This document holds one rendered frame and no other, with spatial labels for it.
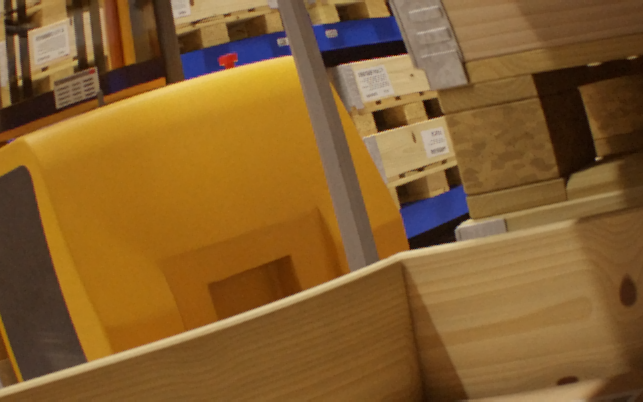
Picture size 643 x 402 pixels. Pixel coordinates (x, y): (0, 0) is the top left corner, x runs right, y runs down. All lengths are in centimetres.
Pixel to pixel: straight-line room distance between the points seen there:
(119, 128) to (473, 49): 109
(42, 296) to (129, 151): 34
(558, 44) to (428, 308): 27
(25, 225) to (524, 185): 115
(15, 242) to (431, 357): 119
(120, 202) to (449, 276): 107
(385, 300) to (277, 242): 118
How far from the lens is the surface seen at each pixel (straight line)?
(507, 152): 103
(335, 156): 195
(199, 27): 478
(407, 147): 544
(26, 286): 204
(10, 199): 202
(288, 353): 90
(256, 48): 497
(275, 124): 224
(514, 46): 100
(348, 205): 195
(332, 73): 530
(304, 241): 218
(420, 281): 98
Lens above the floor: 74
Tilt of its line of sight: 4 degrees down
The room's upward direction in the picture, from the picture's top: 15 degrees counter-clockwise
